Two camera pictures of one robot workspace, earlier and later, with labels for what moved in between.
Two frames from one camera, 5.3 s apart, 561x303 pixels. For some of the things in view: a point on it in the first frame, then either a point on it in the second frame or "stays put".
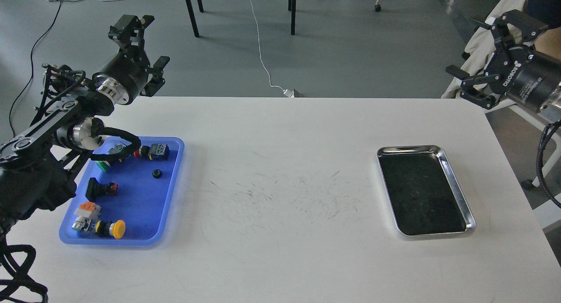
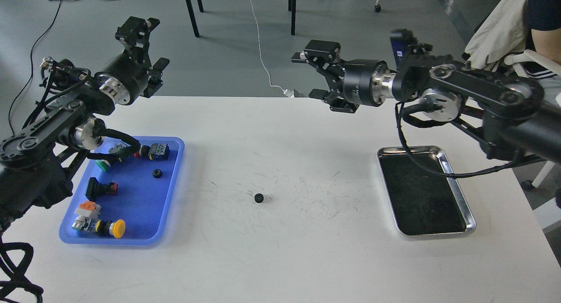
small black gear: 157,173 stays put
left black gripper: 126,77 stays put
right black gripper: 523,75 to 366,81
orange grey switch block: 87,212 stays put
